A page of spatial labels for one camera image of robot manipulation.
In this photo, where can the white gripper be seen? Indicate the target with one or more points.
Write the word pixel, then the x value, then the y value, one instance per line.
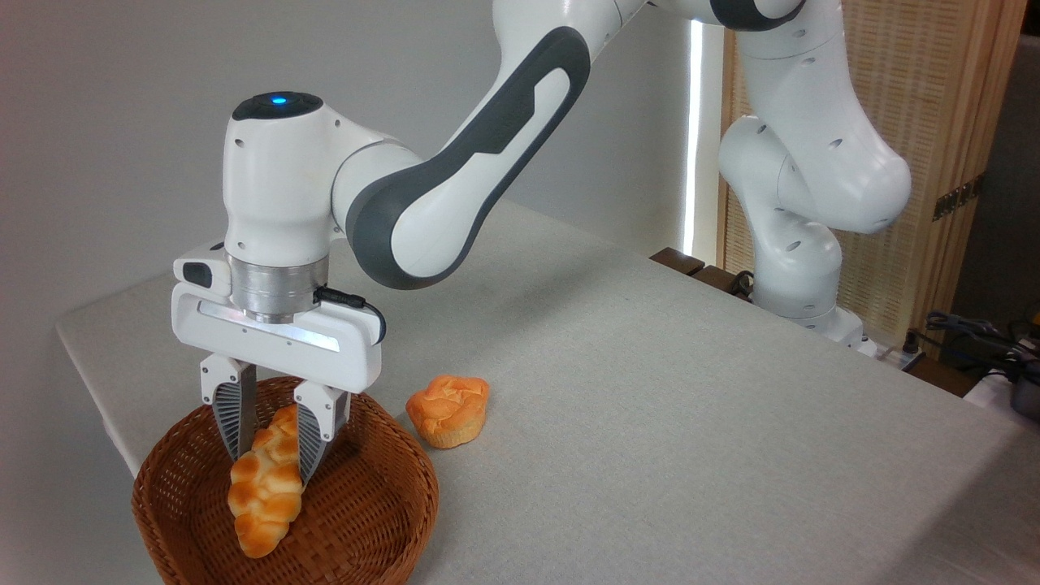
pixel 341 349

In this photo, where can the braided bread loaf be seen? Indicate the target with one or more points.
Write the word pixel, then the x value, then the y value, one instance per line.
pixel 268 487

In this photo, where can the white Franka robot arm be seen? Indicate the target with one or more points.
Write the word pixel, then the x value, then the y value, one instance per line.
pixel 422 211

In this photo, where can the round muffin-shaped bread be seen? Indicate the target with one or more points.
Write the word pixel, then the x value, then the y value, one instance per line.
pixel 449 410

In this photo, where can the brown wicker basket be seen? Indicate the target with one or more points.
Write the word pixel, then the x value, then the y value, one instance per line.
pixel 366 504

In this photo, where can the dark wooden board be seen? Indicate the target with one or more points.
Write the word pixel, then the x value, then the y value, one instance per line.
pixel 678 260

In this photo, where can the dark metal screen hinge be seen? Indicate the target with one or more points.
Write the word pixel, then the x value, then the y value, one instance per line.
pixel 959 197

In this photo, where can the wooden folding screen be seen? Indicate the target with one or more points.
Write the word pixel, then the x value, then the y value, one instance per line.
pixel 934 89

